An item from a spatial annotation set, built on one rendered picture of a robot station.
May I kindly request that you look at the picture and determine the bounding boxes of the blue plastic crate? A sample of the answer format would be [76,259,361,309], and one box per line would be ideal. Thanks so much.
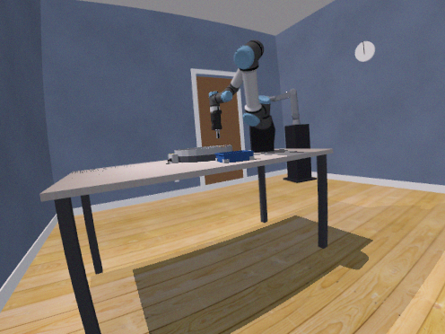
[215,150,255,163]

